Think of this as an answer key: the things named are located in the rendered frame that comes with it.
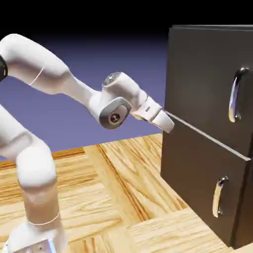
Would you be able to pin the dark wooden cabinet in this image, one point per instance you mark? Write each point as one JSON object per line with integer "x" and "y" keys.
{"x": 197, "y": 126}

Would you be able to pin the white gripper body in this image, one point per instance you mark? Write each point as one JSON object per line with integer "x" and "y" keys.
{"x": 163, "y": 120}

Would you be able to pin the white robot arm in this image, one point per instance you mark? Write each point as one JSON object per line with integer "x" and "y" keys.
{"x": 37, "y": 67}

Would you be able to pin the dark cabinet door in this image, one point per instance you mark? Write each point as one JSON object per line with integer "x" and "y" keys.
{"x": 199, "y": 79}
{"x": 193, "y": 174}

